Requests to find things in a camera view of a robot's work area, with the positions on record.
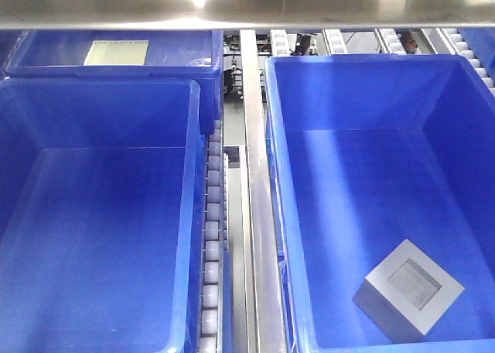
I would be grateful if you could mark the gray square foam base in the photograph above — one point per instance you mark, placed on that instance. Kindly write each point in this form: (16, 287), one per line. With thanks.
(407, 293)

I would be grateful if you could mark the right blue sorting bin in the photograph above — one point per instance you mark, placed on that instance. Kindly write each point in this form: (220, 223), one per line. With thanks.
(368, 151)

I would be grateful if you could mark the blue sorting bin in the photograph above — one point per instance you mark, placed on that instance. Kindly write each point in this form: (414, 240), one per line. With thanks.
(368, 151)
(102, 196)

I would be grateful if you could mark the rear blue bin with label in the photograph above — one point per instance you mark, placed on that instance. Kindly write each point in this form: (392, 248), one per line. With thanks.
(197, 55)

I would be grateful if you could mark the left blue sorting bin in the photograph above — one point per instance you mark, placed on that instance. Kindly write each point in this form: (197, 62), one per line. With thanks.
(102, 196)

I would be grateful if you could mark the white roller conveyor track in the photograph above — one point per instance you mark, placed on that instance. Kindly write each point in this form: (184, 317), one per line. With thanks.
(211, 319)

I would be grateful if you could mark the steel top shelf beam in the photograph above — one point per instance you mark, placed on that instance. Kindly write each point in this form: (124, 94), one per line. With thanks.
(244, 14)

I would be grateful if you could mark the steel divider rail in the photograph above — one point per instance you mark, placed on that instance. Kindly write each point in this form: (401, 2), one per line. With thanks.
(263, 285)

